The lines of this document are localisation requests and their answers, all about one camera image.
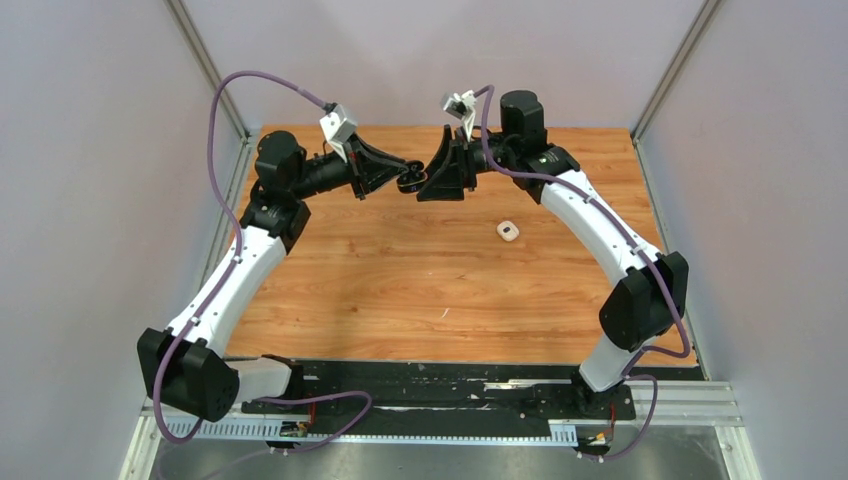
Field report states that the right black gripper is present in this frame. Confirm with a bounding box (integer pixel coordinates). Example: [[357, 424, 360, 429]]
[[415, 125, 517, 201]]

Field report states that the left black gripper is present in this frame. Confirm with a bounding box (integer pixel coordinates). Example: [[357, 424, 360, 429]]
[[291, 132, 408, 201]]

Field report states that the black earbud charging case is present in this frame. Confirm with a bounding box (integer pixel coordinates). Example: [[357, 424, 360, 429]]
[[396, 161, 428, 194]]

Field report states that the white earbud charging case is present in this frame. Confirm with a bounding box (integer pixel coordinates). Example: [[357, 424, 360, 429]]
[[496, 221, 520, 242]]

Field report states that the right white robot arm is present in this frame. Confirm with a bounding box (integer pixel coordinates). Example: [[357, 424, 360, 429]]
[[416, 86, 691, 418]]

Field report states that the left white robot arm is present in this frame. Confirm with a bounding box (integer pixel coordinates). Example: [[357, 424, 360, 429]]
[[137, 130, 426, 422]]

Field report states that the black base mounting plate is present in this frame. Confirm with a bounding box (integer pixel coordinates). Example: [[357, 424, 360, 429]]
[[223, 357, 639, 439]]

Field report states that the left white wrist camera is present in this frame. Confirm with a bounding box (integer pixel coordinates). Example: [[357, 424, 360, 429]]
[[319, 102, 358, 163]]

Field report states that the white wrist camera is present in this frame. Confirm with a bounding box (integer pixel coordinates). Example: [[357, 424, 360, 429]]
[[319, 102, 358, 163], [440, 90, 478, 141]]

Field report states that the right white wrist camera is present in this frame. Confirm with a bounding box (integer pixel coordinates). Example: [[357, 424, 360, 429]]
[[440, 90, 478, 141]]

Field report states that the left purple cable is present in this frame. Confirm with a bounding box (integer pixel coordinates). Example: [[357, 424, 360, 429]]
[[152, 70, 374, 458]]

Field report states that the left aluminium frame post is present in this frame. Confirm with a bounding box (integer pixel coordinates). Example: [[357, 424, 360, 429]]
[[164, 0, 251, 144]]

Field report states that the aluminium frame post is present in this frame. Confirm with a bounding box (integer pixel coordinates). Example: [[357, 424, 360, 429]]
[[164, 0, 251, 144], [630, 0, 724, 145]]

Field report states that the slotted cable duct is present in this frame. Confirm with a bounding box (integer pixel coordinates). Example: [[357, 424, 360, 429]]
[[195, 415, 578, 447]]

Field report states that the right aluminium frame post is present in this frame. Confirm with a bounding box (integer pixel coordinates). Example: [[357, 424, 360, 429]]
[[630, 0, 724, 145]]

